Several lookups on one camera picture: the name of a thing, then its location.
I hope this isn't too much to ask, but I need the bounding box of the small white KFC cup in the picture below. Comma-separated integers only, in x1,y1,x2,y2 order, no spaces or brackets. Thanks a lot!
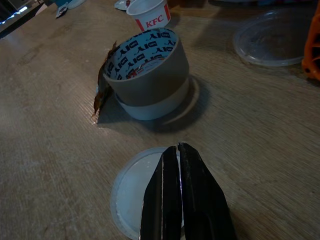
126,0,172,32

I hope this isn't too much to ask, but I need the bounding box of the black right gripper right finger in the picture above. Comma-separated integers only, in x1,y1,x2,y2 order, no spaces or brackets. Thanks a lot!
176,141,238,240

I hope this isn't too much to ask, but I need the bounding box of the clear plastic lid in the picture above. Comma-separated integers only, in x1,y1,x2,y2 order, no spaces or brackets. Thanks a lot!
232,9,317,67

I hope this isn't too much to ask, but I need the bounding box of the orange black device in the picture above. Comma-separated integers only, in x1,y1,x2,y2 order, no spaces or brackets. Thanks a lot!
301,2,320,81

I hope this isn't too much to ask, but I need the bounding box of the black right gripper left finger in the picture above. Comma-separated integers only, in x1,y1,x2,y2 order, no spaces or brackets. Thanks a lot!
140,145,183,240

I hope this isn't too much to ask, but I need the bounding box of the white tape roll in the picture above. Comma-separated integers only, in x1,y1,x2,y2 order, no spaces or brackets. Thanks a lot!
113,74,201,126

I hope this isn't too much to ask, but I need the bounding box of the grey DIY tape roll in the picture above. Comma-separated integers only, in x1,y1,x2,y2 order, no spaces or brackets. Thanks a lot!
101,27,190,107

